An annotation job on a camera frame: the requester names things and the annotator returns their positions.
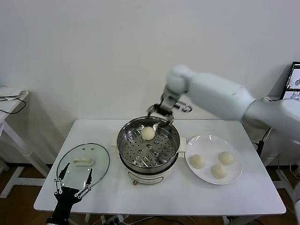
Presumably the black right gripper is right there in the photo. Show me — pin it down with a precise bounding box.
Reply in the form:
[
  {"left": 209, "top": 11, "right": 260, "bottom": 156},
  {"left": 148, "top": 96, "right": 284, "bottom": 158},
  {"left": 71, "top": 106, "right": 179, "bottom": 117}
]
[{"left": 146, "top": 93, "right": 179, "bottom": 126}]

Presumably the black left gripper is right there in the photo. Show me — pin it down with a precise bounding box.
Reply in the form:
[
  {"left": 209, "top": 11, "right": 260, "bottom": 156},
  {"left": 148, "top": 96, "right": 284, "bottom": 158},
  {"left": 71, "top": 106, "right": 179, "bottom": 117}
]
[{"left": 51, "top": 162, "right": 94, "bottom": 218}]

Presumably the white steamed baozi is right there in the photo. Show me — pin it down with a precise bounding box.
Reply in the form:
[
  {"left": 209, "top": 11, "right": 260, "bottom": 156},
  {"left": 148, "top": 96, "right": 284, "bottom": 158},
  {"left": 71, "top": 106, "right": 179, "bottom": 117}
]
[
  {"left": 140, "top": 127, "right": 156, "bottom": 141},
  {"left": 217, "top": 151, "right": 236, "bottom": 166},
  {"left": 210, "top": 164, "right": 229, "bottom": 180},
  {"left": 189, "top": 154, "right": 206, "bottom": 169}
]

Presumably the glass lid with white handle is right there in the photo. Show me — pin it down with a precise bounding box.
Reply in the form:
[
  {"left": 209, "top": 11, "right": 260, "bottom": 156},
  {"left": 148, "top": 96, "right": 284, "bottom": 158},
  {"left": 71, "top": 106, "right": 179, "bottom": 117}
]
[{"left": 56, "top": 143, "right": 110, "bottom": 189}]

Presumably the perforated steel steamer basket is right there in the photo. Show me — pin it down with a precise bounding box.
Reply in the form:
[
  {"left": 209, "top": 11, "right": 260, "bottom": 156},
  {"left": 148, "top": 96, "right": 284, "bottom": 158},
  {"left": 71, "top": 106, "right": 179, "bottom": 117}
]
[{"left": 116, "top": 116, "right": 180, "bottom": 170}]

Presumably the white round plate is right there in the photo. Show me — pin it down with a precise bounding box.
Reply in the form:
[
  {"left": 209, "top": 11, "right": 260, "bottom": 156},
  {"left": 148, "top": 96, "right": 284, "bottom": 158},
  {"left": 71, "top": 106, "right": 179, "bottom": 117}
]
[{"left": 184, "top": 134, "right": 242, "bottom": 186}]

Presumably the white power strip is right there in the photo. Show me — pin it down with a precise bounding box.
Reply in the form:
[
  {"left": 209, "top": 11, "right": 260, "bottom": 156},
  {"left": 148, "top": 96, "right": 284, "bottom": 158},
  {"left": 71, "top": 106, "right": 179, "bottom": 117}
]
[{"left": 100, "top": 215, "right": 125, "bottom": 225}]

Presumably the white side table with cloth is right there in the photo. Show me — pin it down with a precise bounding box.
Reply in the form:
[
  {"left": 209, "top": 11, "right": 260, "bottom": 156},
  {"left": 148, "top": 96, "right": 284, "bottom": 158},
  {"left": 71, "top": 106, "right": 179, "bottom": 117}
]
[{"left": 0, "top": 87, "right": 50, "bottom": 200}]

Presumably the white folded cloth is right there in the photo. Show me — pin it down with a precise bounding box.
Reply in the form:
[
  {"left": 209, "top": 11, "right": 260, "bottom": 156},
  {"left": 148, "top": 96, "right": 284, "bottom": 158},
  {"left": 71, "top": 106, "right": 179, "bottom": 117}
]
[{"left": 0, "top": 88, "right": 30, "bottom": 102}]

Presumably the grey open laptop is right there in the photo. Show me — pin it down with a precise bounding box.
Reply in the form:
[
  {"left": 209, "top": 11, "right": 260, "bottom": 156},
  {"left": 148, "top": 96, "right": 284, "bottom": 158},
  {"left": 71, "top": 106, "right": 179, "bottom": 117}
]
[{"left": 280, "top": 61, "right": 300, "bottom": 101}]

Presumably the white side table with laptop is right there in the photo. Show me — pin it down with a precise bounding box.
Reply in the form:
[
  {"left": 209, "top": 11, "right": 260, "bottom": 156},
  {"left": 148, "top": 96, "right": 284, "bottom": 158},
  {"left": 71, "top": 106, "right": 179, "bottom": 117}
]
[{"left": 262, "top": 96, "right": 300, "bottom": 202}]

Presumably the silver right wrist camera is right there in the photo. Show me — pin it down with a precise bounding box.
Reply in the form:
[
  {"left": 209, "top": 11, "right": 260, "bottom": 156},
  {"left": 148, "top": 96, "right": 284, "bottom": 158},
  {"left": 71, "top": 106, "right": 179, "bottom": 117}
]
[{"left": 174, "top": 100, "right": 193, "bottom": 113}]

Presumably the thin black cable loop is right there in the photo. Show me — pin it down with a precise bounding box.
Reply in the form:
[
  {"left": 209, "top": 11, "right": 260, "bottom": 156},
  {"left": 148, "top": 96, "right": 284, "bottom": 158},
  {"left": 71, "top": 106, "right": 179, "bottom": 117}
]
[{"left": 0, "top": 97, "right": 27, "bottom": 115}]

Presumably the black power cable with plug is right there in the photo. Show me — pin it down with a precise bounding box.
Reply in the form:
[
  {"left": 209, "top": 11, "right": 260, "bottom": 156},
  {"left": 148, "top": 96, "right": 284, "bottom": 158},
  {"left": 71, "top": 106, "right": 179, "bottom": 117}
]
[{"left": 252, "top": 127, "right": 272, "bottom": 157}]

